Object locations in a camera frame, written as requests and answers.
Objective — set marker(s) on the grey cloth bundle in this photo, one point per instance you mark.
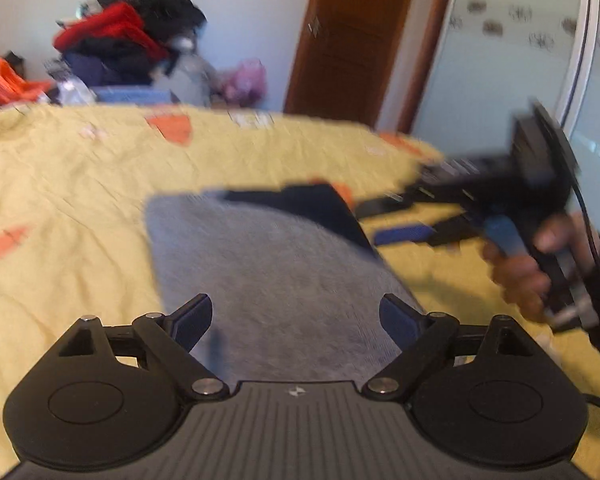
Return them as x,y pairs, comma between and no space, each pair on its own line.
195,80

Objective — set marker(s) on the yellow printed bed sheet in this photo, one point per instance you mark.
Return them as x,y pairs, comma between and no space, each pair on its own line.
80,185

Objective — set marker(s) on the pink bag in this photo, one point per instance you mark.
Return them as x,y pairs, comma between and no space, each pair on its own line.
245,82

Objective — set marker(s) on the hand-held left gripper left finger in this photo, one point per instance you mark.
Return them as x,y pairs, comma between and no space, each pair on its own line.
195,317

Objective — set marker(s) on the blue storage box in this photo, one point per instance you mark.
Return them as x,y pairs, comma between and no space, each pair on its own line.
130,95

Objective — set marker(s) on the person's right hand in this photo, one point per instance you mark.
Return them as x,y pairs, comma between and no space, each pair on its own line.
520,280

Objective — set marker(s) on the brown wooden door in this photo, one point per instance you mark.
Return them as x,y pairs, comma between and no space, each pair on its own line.
350,35

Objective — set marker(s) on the grey and navy small garment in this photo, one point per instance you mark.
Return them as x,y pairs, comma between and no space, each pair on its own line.
270,270

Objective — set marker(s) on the frosted glass wardrobe door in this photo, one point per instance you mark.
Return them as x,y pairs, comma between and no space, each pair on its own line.
505,60

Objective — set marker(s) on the orange cloth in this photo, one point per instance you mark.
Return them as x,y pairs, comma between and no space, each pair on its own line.
5,82

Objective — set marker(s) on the pile of dark and red clothes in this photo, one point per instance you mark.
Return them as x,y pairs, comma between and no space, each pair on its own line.
115,25

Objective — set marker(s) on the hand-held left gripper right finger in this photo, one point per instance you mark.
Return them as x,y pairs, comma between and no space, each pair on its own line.
400,320

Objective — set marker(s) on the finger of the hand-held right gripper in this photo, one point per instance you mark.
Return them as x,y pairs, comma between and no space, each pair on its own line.
400,236
385,205

